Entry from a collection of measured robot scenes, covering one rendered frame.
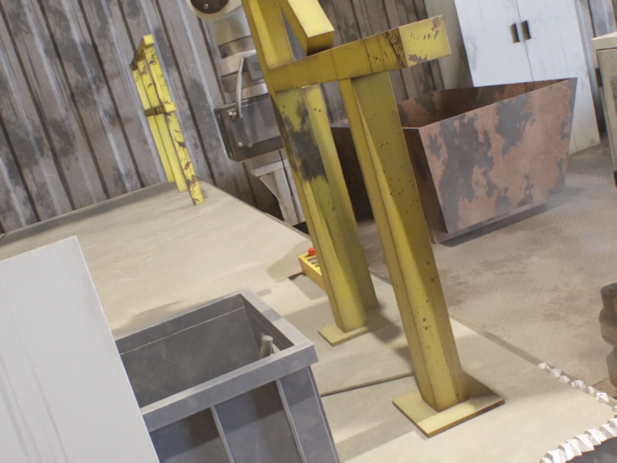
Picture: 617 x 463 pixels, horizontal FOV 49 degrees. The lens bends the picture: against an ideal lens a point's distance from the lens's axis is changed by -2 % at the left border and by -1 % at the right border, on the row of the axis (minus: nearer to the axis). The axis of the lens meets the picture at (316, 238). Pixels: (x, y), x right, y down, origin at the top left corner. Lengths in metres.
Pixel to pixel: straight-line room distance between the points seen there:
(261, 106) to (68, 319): 0.96
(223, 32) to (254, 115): 0.20
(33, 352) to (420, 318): 0.48
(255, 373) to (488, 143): 3.24
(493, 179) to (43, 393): 3.46
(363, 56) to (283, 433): 0.43
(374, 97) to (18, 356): 0.50
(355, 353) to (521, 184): 2.98
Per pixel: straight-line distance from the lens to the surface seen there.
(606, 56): 1.92
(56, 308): 0.74
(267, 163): 1.63
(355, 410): 1.06
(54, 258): 0.74
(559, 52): 5.70
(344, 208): 1.35
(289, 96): 1.23
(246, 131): 1.58
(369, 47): 0.78
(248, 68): 1.55
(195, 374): 1.03
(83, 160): 5.06
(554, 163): 4.23
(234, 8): 1.57
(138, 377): 1.02
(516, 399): 1.00
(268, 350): 0.78
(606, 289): 2.09
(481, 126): 3.83
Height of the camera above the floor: 1.21
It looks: 14 degrees down
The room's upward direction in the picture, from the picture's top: 16 degrees counter-clockwise
